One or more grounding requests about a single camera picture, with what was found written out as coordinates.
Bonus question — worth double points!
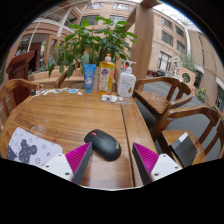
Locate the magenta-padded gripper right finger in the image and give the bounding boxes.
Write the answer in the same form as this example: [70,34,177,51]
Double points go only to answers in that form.
[132,142,184,186]

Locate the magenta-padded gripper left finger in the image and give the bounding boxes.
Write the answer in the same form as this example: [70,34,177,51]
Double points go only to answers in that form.
[41,141,94,186]

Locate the black computer mouse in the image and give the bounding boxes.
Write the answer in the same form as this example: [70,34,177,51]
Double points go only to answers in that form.
[83,128,122,162]

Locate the grey white bear-print mouse pad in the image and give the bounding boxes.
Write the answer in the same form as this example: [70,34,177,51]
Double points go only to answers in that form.
[5,126,64,168]

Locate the black flat box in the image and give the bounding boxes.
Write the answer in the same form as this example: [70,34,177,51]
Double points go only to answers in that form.
[169,131,198,168]

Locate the wooden armchair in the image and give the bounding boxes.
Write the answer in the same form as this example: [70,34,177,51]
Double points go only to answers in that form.
[0,78,44,128]
[54,59,86,89]
[133,76,194,138]
[151,105,224,168]

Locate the small white packets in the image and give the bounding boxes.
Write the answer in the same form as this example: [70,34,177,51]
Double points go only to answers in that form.
[100,94,120,103]

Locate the white pump bottle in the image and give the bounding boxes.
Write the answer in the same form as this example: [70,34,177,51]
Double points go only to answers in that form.
[117,60,137,98]

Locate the blue squeeze tube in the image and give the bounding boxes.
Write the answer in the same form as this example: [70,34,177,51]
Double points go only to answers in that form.
[82,63,97,94]

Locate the yellow dish soap bottle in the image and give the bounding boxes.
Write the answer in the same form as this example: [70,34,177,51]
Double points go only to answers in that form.
[97,53,116,95]

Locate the white sculpture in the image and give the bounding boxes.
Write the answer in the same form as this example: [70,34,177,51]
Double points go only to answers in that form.
[172,55,184,76]

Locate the dark red wooden lectern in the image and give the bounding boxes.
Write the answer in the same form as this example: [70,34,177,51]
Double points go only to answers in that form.
[5,49,37,106]

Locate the green potted plant white pot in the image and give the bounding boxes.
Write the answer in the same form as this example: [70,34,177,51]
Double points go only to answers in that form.
[47,15,139,91]

